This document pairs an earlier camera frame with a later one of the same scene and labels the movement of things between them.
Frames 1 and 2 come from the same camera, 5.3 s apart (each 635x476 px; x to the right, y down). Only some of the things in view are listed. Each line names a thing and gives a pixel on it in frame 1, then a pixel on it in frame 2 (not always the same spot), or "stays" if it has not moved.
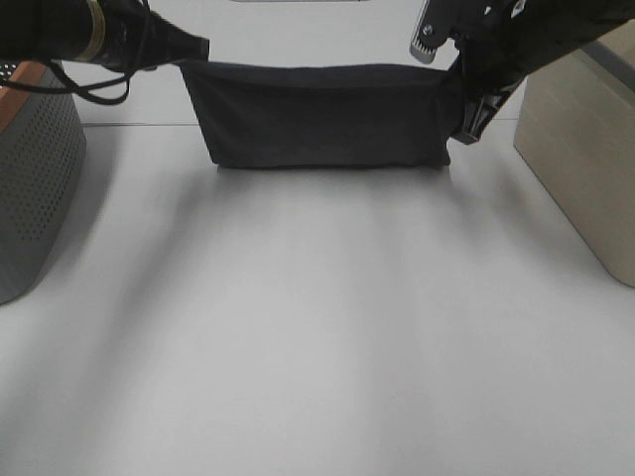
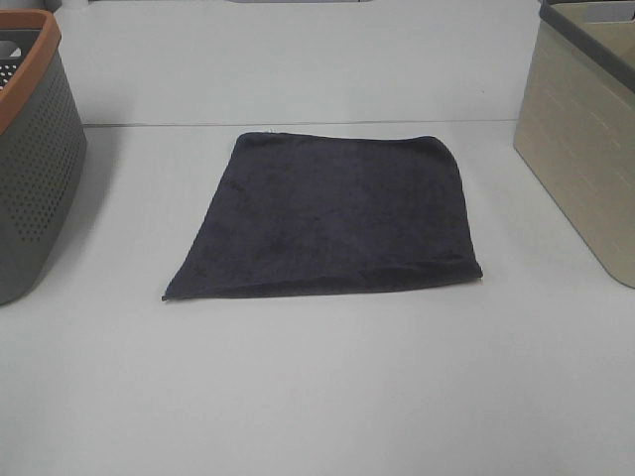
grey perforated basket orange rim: (43, 156) stays
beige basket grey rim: (575, 130) stays
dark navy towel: (293, 115) -> (300, 213)
